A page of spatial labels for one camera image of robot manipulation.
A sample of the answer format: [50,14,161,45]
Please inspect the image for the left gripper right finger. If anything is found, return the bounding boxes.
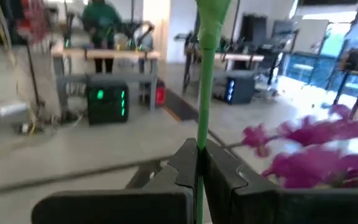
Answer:
[203,138,358,224]

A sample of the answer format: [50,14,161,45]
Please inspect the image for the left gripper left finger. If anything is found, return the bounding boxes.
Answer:
[31,138,198,224]

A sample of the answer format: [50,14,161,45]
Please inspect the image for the purple flower spray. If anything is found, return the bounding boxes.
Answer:
[219,104,358,190]

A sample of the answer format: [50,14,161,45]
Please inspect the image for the pale green tulip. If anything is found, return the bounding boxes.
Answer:
[195,0,233,224]

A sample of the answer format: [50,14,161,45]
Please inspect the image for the black tower green lights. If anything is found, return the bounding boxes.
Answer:
[86,80,129,126]

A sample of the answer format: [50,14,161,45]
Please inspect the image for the black floor mat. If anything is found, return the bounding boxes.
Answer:
[162,88,200,122]

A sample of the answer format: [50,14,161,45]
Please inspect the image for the black tower blue lights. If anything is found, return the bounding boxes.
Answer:
[213,70,256,105]

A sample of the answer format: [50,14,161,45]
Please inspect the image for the red and black device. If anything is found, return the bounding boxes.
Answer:
[155,79,167,107]

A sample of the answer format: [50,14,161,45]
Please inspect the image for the person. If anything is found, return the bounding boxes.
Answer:
[81,0,122,74]

